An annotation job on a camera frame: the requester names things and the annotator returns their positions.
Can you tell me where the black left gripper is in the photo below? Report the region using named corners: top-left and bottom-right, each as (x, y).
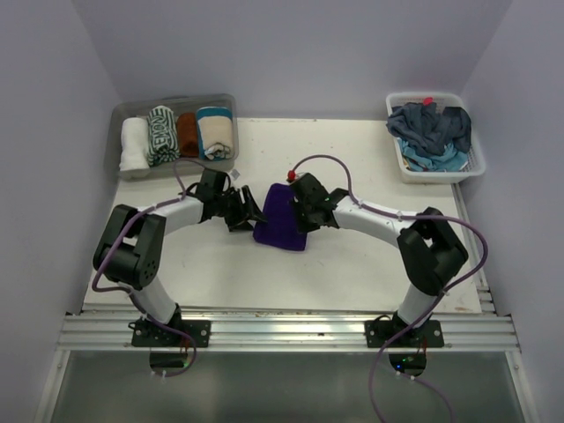
top-left (213, 185), bottom-right (266, 232)

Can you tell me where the purple towel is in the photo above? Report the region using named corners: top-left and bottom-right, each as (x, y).
top-left (253, 183), bottom-right (307, 252)

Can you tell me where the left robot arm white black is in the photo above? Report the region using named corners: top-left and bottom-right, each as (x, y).
top-left (91, 182), bottom-right (267, 346)

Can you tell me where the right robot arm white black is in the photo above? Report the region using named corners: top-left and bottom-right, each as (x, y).
top-left (292, 188), bottom-right (468, 346)

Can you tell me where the beige teal rolled towel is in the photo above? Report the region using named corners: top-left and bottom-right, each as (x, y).
top-left (196, 107), bottom-right (234, 161)

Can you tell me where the brown rolled towel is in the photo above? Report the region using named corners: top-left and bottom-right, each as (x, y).
top-left (176, 113), bottom-right (199, 158)

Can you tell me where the green striped rolled towel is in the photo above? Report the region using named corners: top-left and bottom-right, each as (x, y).
top-left (147, 105), bottom-right (180, 167)

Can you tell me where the clear plastic tray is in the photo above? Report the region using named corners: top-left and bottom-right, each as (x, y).
top-left (104, 93), bottom-right (240, 180)

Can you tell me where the white rolled towel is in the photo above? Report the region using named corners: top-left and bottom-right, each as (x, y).
top-left (120, 117), bottom-right (149, 172)

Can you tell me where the dark grey crumpled towel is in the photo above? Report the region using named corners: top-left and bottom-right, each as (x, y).
top-left (386, 102), bottom-right (471, 157)

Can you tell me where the light blue crumpled towel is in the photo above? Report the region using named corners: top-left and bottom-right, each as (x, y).
top-left (397, 139), bottom-right (468, 173)

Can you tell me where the white plastic laundry basket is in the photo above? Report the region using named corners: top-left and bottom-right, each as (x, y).
top-left (386, 93), bottom-right (486, 184)

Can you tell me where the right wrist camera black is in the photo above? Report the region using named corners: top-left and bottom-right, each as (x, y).
top-left (289, 173), bottom-right (329, 207)

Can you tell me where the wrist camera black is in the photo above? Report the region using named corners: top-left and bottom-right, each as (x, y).
top-left (289, 173), bottom-right (329, 207)
top-left (196, 168), bottom-right (232, 200)

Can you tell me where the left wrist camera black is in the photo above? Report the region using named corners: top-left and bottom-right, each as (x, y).
top-left (196, 168), bottom-right (232, 200)

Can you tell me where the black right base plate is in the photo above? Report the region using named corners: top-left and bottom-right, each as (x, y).
top-left (364, 319), bottom-right (445, 348)

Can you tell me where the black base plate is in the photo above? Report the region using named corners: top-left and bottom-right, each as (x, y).
top-left (128, 318), bottom-right (211, 348)
top-left (364, 319), bottom-right (445, 348)

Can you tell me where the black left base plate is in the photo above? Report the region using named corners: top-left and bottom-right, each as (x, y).
top-left (128, 318), bottom-right (211, 348)

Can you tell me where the aluminium mounting rail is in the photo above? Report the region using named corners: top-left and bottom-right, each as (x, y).
top-left (56, 304), bottom-right (520, 353)

